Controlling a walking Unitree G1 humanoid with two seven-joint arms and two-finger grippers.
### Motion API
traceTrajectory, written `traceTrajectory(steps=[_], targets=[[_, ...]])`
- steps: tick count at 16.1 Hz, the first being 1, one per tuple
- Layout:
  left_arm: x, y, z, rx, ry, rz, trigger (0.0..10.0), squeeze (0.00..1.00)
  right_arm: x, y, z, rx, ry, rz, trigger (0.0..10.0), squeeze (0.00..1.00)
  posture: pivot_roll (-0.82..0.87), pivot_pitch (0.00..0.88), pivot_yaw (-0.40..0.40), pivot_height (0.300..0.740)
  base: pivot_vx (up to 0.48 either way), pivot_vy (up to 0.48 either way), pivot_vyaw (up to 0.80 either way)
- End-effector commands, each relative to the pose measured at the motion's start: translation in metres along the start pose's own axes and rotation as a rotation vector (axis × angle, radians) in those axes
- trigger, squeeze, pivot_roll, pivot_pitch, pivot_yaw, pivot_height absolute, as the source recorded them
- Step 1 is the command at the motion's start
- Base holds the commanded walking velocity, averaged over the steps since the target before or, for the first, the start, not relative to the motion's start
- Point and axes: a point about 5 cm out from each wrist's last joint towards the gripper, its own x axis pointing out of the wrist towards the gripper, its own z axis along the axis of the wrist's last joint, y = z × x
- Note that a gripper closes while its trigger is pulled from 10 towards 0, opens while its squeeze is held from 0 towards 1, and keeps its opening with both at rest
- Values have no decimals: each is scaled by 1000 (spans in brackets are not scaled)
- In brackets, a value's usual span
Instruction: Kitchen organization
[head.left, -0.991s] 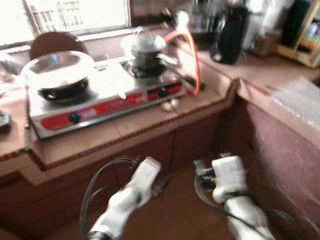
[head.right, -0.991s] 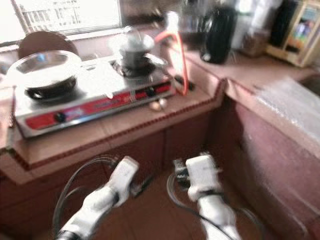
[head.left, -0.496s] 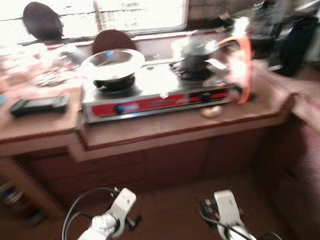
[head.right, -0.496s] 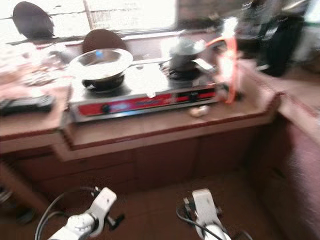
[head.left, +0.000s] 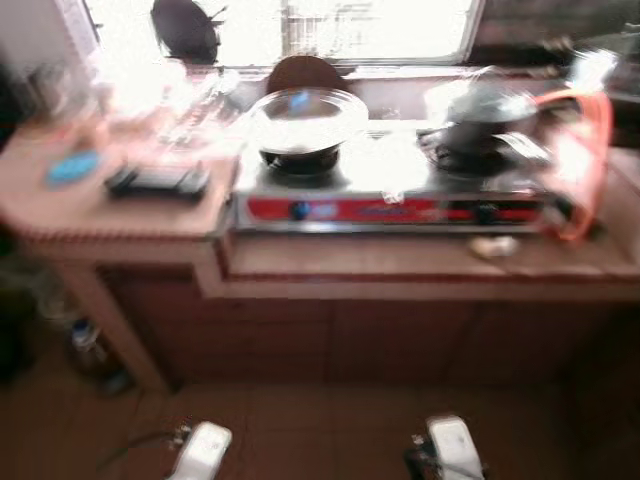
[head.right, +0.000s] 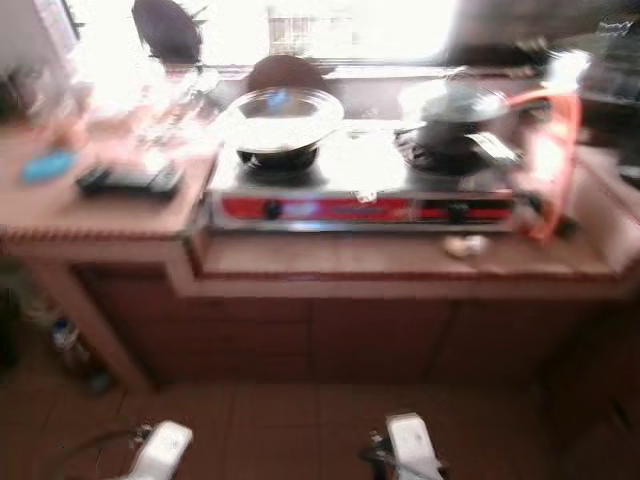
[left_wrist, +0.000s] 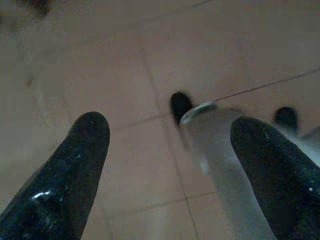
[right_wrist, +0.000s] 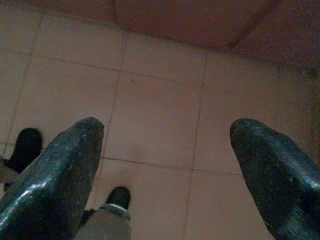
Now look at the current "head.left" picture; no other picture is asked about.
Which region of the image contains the garlic bulb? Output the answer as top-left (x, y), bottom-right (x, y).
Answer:
top-left (470, 235), bottom-right (521, 261)

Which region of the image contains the dark pot with glass lid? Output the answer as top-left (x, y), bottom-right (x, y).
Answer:
top-left (420, 80), bottom-right (551, 171)

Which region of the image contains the red steel gas stove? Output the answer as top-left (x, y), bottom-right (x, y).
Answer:
top-left (232, 125), bottom-right (571, 236)

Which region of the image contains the steel wok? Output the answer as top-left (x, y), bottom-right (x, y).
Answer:
top-left (247, 87), bottom-right (369, 171)

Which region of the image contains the brown round board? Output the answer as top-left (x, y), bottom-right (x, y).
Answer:
top-left (265, 55), bottom-right (346, 96)

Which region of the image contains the bright window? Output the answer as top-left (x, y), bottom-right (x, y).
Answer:
top-left (85, 0), bottom-right (486, 66)

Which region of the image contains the clear glass dish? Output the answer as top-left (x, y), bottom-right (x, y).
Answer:
top-left (160, 75), bottom-right (246, 146)

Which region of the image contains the black rectangular tool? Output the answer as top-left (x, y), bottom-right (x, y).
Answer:
top-left (105, 163), bottom-right (211, 201)

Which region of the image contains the black hanging pan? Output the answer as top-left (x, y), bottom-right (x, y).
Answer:
top-left (150, 0), bottom-right (223, 66)

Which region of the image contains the clear plastic bottle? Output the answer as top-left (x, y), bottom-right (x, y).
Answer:
top-left (65, 315), bottom-right (126, 391)

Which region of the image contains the blue round disc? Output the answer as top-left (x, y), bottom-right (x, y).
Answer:
top-left (45, 150), bottom-right (103, 187)

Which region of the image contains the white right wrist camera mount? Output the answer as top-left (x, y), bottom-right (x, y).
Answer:
top-left (425, 415), bottom-right (486, 480)

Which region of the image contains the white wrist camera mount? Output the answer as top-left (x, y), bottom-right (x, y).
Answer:
top-left (425, 415), bottom-right (486, 480)
top-left (175, 420), bottom-right (233, 480)

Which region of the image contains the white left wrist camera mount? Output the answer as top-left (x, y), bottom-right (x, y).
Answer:
top-left (175, 420), bottom-right (233, 480)

